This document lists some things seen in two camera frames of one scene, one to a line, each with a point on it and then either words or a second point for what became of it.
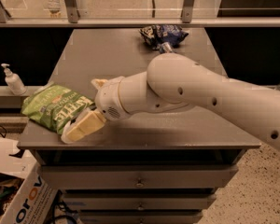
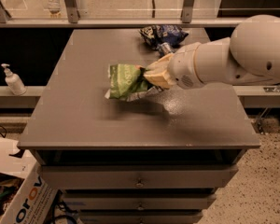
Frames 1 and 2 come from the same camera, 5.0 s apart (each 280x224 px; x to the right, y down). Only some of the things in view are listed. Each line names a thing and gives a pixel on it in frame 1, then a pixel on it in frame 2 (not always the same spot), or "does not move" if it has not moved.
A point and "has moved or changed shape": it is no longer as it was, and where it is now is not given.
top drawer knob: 139,184 does not move
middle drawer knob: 140,207 does not move
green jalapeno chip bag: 53,105 has moved or changed shape
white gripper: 108,99 -> 181,66
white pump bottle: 14,81 does not move
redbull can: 165,48 does not move
